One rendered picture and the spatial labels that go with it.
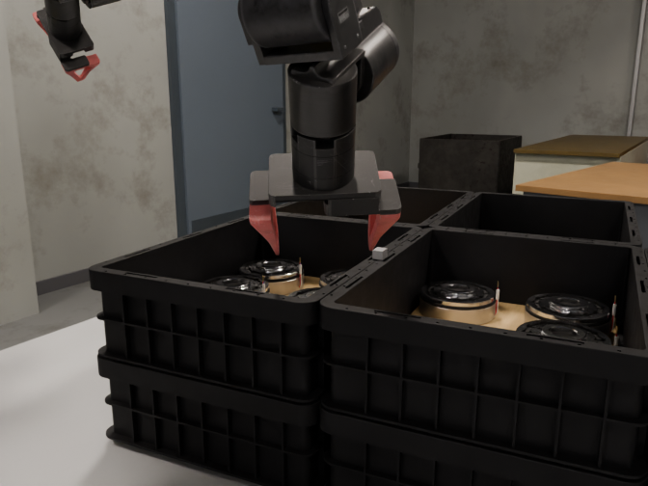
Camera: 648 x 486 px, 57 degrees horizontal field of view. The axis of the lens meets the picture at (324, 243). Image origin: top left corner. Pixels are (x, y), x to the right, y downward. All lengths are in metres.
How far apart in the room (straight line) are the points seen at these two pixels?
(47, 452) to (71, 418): 0.08
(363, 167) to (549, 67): 6.77
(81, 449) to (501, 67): 6.93
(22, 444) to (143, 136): 3.53
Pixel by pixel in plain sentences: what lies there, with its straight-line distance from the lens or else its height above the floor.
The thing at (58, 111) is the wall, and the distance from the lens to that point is 3.90.
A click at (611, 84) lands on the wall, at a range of 7.19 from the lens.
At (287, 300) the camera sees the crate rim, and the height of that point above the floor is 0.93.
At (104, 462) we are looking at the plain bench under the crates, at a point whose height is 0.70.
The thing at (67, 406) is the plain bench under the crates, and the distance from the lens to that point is 0.95.
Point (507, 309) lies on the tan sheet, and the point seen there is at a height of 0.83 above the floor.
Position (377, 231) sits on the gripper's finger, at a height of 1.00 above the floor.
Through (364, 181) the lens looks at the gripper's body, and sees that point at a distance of 0.55.
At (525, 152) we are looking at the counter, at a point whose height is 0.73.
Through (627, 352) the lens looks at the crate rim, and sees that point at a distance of 0.53.
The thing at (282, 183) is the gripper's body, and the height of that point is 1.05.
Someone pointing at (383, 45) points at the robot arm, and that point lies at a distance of 0.56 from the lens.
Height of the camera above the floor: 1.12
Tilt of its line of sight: 14 degrees down
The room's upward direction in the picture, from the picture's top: straight up
